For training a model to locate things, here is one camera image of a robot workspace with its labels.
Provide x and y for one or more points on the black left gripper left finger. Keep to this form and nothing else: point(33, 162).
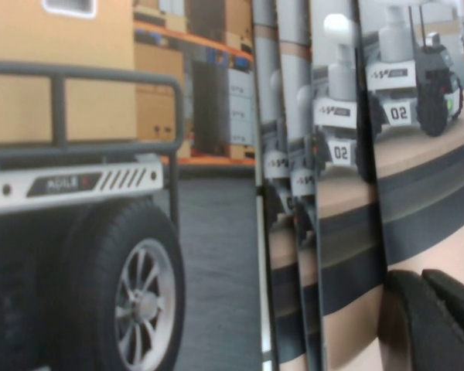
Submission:
point(410, 328)

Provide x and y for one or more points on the AgileX product brochure book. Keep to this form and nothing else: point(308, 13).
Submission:
point(178, 193)

